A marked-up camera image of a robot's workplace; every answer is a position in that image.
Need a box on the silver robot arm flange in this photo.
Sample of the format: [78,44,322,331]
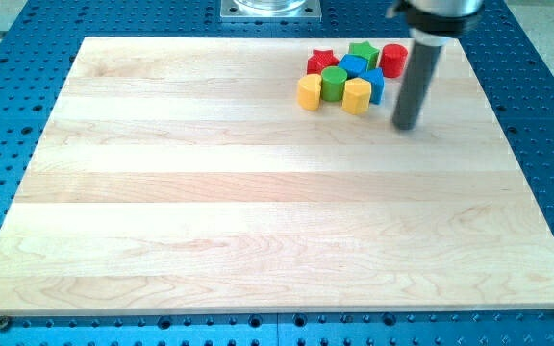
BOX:
[386,0,485,47]

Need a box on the yellow heart block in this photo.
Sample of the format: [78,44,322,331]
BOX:
[296,74,322,111]

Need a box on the red star block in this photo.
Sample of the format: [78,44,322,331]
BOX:
[306,49,340,74]

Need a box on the green star block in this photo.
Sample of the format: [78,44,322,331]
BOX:
[348,41,380,70]

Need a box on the light wooden board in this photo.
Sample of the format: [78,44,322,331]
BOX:
[0,37,554,316]

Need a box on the green cylinder block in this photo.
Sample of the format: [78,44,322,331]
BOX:
[321,66,348,102]

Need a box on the yellow hexagon block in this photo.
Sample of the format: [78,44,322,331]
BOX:
[341,78,372,115]

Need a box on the blue cube block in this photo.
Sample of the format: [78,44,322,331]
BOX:
[338,54,368,79]

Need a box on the blue pentagon block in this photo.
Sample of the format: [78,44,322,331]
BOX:
[359,68,385,105]

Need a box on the red cylinder block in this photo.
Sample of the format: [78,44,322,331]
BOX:
[379,43,408,78]

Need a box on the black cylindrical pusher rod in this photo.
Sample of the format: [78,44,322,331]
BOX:
[391,41,442,131]

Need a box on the left board clamp screw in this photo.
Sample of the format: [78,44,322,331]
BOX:
[0,316,12,331]

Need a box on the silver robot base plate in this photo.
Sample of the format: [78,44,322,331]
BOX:
[219,0,322,22]

